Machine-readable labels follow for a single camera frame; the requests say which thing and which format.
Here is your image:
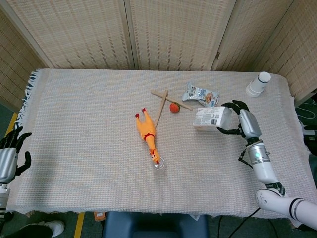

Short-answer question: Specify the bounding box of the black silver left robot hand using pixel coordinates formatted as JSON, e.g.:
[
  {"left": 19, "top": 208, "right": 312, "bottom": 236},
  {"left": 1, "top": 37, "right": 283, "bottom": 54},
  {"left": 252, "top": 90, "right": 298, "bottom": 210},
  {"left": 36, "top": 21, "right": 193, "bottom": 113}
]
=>
[{"left": 0, "top": 126, "right": 32, "bottom": 184}]

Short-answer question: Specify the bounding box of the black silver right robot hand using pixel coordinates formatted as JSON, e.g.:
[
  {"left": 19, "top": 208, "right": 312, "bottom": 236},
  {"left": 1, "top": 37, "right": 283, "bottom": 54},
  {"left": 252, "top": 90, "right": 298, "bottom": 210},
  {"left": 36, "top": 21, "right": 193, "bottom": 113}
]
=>
[{"left": 215, "top": 100, "right": 263, "bottom": 144}]

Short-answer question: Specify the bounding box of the face tissue pack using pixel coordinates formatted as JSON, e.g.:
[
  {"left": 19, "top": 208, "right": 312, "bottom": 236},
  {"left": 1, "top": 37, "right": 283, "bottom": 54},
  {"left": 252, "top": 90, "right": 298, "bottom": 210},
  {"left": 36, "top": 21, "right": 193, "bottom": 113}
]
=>
[{"left": 192, "top": 106, "right": 232, "bottom": 132}]

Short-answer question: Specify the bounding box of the blue white snack bag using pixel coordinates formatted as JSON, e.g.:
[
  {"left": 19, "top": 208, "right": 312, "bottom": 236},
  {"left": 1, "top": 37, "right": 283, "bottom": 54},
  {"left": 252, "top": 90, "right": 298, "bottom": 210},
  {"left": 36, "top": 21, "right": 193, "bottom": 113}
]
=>
[{"left": 181, "top": 81, "right": 220, "bottom": 108}]

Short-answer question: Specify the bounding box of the white shoe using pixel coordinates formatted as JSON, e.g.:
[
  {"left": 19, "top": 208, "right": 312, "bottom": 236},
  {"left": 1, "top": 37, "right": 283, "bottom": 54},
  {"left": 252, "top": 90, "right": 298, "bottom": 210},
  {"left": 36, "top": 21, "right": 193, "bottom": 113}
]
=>
[{"left": 41, "top": 220, "right": 66, "bottom": 238}]

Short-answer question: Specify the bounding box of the tapered wooden stick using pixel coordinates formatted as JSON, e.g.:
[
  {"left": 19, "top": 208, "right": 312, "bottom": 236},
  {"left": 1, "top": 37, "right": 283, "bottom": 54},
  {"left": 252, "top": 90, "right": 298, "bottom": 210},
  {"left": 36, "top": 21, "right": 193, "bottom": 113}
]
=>
[{"left": 155, "top": 90, "right": 169, "bottom": 126}]

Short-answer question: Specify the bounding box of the woven beige tablecloth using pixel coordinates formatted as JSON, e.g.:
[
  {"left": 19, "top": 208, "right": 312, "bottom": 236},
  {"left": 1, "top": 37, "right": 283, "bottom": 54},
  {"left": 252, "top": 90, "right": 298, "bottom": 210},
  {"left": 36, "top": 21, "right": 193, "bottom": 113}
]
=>
[{"left": 6, "top": 68, "right": 311, "bottom": 228}]

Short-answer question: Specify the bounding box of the clear plastic cup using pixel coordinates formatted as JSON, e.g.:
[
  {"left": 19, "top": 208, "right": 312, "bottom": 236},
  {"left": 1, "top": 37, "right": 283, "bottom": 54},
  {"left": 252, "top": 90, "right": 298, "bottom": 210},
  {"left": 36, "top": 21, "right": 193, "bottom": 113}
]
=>
[{"left": 152, "top": 157, "right": 166, "bottom": 175}]

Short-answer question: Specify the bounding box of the yellow rubber chicken toy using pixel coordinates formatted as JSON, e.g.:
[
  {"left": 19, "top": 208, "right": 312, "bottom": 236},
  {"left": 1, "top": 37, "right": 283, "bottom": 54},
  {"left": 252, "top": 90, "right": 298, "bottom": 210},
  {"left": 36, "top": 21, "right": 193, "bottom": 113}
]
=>
[{"left": 135, "top": 107, "right": 161, "bottom": 165}]

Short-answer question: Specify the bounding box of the woven folding screen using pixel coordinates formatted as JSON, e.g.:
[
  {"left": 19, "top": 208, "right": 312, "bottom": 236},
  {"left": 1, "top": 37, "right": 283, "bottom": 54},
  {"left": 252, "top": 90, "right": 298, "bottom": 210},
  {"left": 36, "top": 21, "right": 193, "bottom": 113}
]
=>
[{"left": 0, "top": 0, "right": 317, "bottom": 107}]

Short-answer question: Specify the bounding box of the blue padded seat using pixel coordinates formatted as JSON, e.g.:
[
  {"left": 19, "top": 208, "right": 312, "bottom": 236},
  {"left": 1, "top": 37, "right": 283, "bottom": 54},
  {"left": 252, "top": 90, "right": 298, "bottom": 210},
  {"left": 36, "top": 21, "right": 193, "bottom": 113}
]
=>
[{"left": 102, "top": 211, "right": 210, "bottom": 238}]

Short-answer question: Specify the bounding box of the white floor cable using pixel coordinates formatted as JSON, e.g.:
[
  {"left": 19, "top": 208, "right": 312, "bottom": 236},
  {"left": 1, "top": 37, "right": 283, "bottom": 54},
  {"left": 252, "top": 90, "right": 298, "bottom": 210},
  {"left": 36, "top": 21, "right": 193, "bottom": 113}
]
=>
[{"left": 296, "top": 98, "right": 317, "bottom": 122}]

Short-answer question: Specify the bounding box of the black cable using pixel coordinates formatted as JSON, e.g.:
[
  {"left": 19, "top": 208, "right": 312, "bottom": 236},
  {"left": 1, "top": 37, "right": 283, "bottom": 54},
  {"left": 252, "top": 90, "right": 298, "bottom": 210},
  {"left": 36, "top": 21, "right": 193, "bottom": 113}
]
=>
[{"left": 216, "top": 207, "right": 261, "bottom": 238}]

